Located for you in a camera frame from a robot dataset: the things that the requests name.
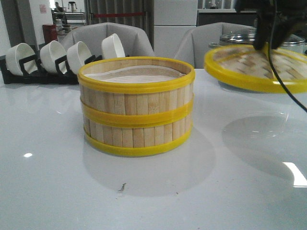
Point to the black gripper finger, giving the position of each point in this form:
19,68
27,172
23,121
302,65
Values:
262,32

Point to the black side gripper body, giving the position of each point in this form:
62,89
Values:
285,16

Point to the woven bamboo steamer lid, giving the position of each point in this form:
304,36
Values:
244,67

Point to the bamboo steamer tier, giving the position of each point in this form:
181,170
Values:
137,142
136,105

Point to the glass pot lid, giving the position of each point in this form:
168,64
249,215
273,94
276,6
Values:
247,36

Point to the green electric cooking pot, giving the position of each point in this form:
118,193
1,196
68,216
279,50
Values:
299,47

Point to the dark counter with shelf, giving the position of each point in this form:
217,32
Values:
209,16

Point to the grey chair right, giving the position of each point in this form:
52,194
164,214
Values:
195,42

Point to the grey chair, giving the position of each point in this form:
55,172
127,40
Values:
134,40
195,42

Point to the white cabinet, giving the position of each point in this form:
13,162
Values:
171,19

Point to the grey chair left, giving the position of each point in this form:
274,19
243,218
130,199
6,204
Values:
134,40

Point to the white cloth liner left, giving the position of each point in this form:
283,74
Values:
137,74

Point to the red barrier belt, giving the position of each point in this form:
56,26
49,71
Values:
114,15

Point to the white bowl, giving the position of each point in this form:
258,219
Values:
49,53
112,47
13,56
77,55

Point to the red bin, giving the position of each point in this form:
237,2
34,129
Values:
50,33

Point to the black dish rack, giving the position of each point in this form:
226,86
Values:
64,74

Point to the white bowl far left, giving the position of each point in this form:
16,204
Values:
13,56

